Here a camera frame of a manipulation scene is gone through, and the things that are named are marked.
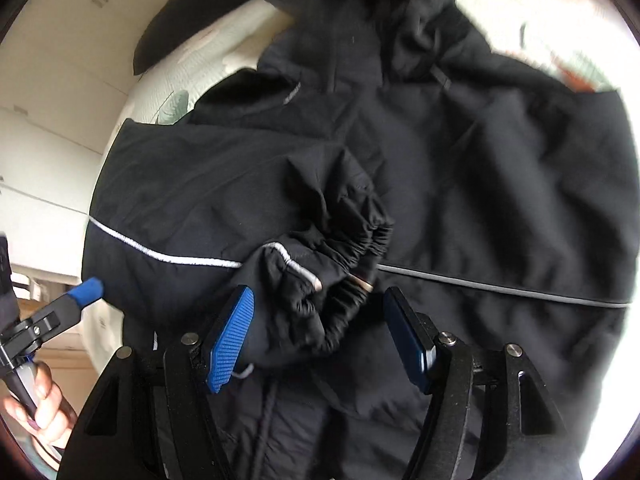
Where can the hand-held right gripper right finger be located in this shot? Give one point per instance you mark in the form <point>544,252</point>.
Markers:
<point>405,340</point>

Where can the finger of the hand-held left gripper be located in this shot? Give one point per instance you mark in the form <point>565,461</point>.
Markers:
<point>87,291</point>

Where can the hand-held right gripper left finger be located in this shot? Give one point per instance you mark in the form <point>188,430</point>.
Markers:
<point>232,335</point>

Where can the black jacket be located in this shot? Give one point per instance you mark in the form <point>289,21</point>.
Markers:
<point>450,185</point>

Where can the person's left hand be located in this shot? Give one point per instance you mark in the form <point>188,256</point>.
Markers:
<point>50,410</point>

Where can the white wardrobe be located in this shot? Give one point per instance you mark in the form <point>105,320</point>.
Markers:
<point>50,85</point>

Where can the bed with floral bedspread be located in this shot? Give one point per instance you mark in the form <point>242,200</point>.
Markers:
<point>210,50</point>

